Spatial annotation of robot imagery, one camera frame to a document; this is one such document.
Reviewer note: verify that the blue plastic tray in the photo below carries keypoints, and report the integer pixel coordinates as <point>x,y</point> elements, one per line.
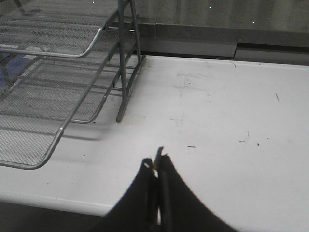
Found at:
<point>16,71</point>

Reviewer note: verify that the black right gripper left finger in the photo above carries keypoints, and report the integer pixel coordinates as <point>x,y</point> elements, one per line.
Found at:
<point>132,213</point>

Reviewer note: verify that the silver mesh tray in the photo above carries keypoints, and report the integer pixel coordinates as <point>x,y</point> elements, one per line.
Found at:
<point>33,118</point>
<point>60,28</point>
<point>109,82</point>

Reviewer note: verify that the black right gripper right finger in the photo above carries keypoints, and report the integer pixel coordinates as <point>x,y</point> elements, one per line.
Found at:
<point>180,209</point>

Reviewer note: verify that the grey back counter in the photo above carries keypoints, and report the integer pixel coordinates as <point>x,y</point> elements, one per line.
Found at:
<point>273,31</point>

